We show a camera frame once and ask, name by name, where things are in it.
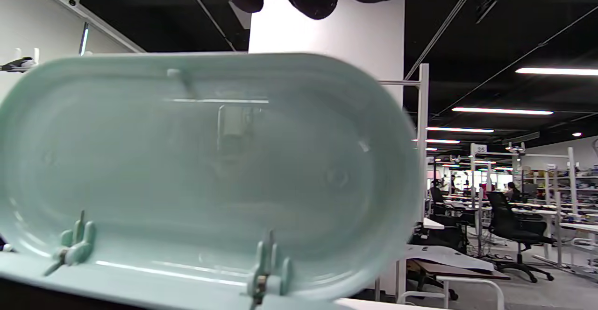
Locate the brown board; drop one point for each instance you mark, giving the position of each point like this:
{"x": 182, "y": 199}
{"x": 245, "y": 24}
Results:
{"x": 462, "y": 272}

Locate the white rolling cart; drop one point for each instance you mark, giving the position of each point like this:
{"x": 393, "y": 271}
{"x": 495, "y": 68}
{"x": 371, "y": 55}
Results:
{"x": 467, "y": 284}

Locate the row of ceiling light bars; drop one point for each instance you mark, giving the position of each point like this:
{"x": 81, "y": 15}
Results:
{"x": 502, "y": 111}

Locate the small black and white device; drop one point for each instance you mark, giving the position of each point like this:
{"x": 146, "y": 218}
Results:
{"x": 18, "y": 64}

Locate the mint green lidded box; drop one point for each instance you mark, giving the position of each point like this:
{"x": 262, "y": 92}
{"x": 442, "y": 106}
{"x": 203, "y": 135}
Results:
{"x": 210, "y": 170}

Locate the long ceiling light bar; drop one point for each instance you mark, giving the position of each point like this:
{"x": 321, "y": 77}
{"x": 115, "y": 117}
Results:
{"x": 84, "y": 39}

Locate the black office chair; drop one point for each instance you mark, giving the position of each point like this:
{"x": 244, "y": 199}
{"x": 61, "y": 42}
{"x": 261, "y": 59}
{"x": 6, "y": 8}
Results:
{"x": 514, "y": 228}

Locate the white security camera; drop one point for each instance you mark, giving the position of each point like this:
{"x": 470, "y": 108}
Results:
{"x": 71, "y": 1}

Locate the white shelving with items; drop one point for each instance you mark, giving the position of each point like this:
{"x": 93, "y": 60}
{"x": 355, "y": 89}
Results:
{"x": 560, "y": 184}

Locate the silver aluminium post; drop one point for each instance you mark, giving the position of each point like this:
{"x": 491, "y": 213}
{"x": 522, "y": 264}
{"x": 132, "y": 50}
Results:
{"x": 423, "y": 137}

